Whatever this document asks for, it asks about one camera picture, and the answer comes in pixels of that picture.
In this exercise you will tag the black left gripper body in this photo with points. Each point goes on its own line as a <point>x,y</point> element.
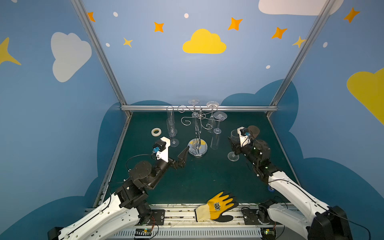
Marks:
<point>173,162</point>

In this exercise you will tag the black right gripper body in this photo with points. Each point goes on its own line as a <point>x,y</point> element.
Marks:
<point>237,146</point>

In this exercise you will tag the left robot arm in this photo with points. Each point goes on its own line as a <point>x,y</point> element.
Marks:
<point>126,207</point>

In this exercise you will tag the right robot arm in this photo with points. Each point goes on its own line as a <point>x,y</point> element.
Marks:
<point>316,220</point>

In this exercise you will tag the chrome wine glass rack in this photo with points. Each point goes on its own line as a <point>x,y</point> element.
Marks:
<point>198,146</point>

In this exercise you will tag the brown oval pad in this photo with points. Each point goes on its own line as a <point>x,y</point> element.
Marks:
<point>254,131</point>

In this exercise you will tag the white tape roll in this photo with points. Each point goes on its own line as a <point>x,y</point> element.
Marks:
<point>156,132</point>

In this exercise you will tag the yellow black work glove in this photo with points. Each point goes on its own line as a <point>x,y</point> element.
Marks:
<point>215,208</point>

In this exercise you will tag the left controller board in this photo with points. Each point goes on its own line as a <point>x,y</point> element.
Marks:
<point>142,233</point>

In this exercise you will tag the controller board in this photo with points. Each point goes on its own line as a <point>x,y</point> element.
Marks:
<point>142,233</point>
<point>268,234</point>

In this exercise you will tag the right controller board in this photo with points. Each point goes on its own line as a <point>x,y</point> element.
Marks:
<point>268,234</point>

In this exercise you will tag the blue handled tool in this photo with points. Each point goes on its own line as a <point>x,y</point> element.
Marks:
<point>270,188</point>

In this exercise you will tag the horizontal aluminium frame bar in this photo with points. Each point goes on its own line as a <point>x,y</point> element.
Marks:
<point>190,108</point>

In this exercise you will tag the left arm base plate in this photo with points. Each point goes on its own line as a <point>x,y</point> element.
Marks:
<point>157,218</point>

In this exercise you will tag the aluminium rail base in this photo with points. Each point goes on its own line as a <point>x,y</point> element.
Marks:
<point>180,222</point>

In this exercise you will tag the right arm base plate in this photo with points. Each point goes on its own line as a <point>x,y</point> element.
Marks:
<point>255,217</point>

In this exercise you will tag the right aluminium frame post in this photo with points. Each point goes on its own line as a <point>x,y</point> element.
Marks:
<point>311,38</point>

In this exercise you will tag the aluminium frame post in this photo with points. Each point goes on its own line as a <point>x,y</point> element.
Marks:
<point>88,26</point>
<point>311,38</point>

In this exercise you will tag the left aluminium frame post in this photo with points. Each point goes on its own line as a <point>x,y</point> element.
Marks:
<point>88,26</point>

